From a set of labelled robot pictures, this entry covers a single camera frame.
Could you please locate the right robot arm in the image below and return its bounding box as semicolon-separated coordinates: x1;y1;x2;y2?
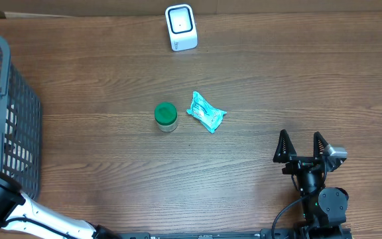
271;129;352;239

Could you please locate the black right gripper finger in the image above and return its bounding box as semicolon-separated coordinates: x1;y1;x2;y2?
313;131;329;159
273;129;297;163

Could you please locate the grey plastic basket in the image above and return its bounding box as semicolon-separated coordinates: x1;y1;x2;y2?
0;36;42;200

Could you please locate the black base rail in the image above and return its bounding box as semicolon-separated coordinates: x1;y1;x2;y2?
114;228;354;239

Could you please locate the teal tissue pack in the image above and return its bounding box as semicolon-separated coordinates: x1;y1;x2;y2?
186;91;227;133

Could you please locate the white barcode scanner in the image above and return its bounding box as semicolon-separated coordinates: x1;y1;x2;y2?
165;4;198;52

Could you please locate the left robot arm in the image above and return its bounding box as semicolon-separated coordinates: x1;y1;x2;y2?
0;172;119;239

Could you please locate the green lid jar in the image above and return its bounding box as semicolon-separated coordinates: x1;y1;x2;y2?
154;102;178;132

